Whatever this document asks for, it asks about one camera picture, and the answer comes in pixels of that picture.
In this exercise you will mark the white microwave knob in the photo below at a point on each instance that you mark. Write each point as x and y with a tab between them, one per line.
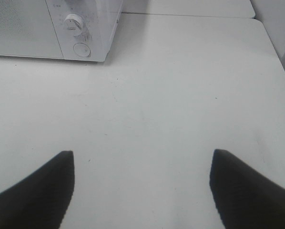
74	24

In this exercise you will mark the white microwave oven body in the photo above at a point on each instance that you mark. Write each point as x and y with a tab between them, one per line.
101	18

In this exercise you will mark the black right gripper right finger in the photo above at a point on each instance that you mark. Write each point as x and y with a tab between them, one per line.
244	198

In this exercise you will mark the round door release button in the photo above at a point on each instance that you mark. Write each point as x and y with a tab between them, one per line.
82	50

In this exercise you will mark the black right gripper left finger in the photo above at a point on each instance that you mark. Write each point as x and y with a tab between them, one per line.
40	200

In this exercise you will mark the white microwave door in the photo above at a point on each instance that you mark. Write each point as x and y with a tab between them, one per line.
26	30

